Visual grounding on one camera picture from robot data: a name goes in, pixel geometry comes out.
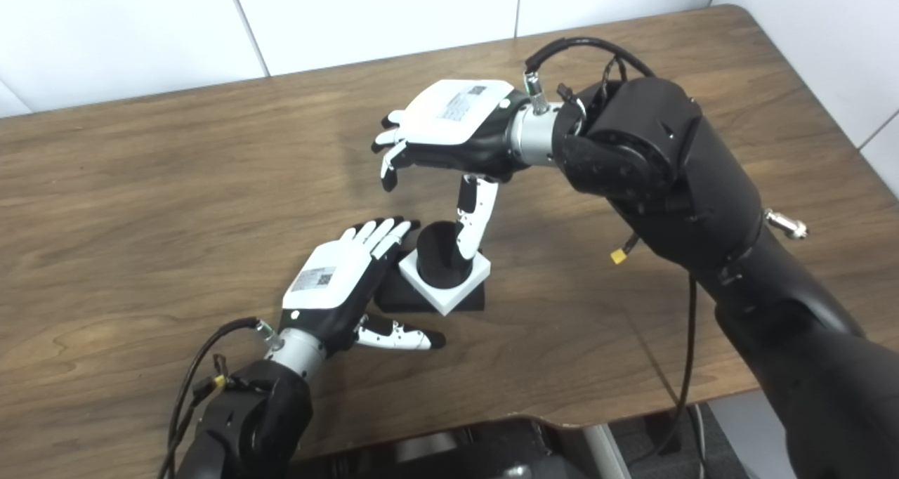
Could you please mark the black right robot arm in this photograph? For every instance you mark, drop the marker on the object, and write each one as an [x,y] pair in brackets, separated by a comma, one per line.
[653,142]

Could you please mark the white and black right hand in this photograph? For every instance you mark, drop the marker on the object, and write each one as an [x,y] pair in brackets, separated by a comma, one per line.
[456,121]

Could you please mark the white square piece with hole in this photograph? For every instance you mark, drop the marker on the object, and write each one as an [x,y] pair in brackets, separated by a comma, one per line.
[442,300]

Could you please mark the silver plug on arm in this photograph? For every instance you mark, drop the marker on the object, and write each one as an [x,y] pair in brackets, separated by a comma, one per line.
[785,224]

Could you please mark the small yellow connector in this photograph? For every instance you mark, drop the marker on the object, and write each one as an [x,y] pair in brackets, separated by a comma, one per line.
[618,256]

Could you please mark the black peg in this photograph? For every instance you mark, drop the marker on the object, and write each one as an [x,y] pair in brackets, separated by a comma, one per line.
[435,254]

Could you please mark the gray table leg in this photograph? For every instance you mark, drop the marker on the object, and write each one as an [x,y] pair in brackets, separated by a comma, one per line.
[607,458]

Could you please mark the white and black left hand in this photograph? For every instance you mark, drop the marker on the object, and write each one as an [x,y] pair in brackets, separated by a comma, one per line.
[330,282]

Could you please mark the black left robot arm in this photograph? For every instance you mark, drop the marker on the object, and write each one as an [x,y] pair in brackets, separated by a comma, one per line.
[246,416]

